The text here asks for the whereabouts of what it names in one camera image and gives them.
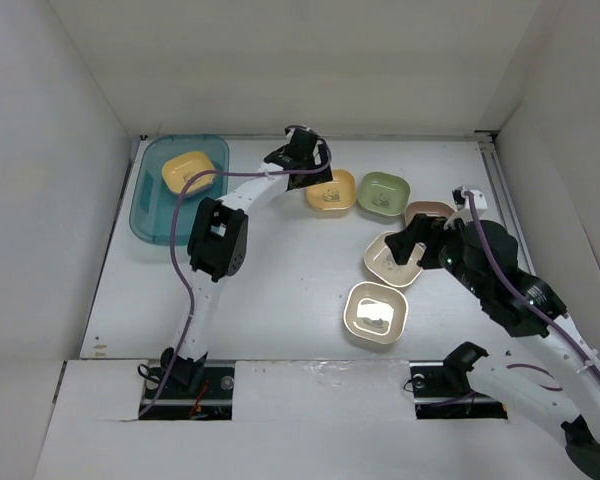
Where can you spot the green panda plate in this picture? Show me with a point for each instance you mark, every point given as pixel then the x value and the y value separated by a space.
pixel 383 194

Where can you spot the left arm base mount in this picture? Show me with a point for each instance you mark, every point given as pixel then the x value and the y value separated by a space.
pixel 196 392

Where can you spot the brown panda plate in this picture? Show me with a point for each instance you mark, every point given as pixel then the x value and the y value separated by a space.
pixel 429 208

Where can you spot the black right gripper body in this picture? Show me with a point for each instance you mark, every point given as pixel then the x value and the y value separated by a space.
pixel 444 247

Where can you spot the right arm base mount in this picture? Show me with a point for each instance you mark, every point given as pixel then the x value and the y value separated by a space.
pixel 441 390

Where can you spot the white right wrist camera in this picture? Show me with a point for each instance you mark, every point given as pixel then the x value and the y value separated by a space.
pixel 466 197

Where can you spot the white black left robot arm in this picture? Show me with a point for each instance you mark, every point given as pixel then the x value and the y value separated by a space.
pixel 217 245

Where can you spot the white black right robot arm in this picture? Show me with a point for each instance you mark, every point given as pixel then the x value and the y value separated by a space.
pixel 482 257

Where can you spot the teal transparent plastic bin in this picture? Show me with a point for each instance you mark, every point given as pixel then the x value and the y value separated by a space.
pixel 153 204

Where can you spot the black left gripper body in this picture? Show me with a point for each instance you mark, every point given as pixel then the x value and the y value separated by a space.
pixel 313 178

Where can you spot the cream panda plate lower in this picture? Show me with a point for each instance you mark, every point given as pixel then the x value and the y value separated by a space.
pixel 376 313

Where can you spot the beige panda plate upper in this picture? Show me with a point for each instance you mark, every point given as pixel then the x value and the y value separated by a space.
pixel 379 261

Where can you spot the yellow panda plate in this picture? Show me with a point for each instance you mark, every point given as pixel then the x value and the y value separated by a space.
pixel 339 194
pixel 177 171

